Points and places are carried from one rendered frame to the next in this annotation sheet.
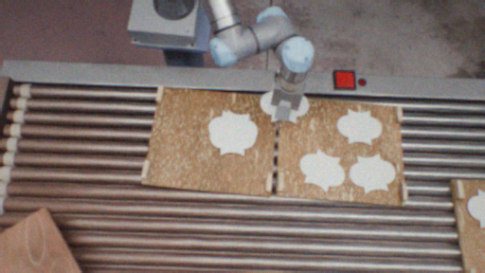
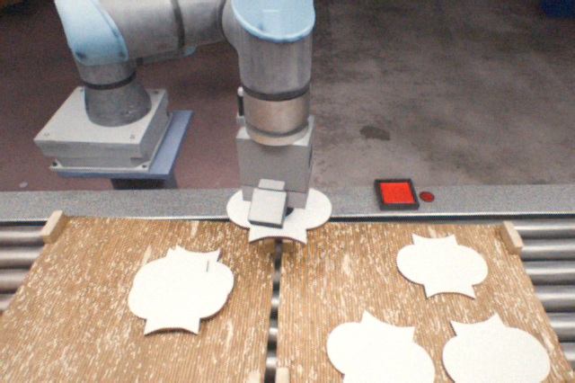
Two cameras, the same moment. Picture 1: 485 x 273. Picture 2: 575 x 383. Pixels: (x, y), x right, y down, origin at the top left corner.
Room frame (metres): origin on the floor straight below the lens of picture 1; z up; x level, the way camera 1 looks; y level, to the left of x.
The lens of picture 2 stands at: (0.19, -0.15, 1.49)
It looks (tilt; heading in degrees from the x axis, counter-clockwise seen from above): 45 degrees down; 2
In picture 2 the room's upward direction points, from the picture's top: straight up
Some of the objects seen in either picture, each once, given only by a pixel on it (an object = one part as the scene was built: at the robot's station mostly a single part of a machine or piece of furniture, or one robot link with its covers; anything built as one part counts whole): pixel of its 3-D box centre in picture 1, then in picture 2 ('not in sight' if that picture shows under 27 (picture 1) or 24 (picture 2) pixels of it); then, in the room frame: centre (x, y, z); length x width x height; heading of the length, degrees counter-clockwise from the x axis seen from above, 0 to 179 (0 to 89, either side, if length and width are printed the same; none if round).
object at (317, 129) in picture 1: (340, 149); (411, 311); (0.50, -0.33, 0.93); 0.41 x 0.35 x 0.02; 90
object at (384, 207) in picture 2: (344, 80); (395, 194); (0.77, -0.35, 0.92); 0.08 x 0.08 x 0.02; 3
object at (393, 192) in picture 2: (344, 81); (395, 194); (0.77, -0.35, 0.92); 0.06 x 0.06 x 0.01; 3
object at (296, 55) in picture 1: (296, 59); (272, 31); (0.59, -0.12, 1.32); 0.09 x 0.08 x 0.11; 30
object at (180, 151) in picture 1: (212, 139); (140, 305); (0.50, 0.10, 0.93); 0.41 x 0.35 x 0.02; 89
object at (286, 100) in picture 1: (286, 96); (271, 166); (0.56, -0.11, 1.17); 0.12 x 0.09 x 0.16; 171
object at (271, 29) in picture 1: (272, 32); (220, 4); (0.66, -0.06, 1.32); 0.11 x 0.11 x 0.08; 30
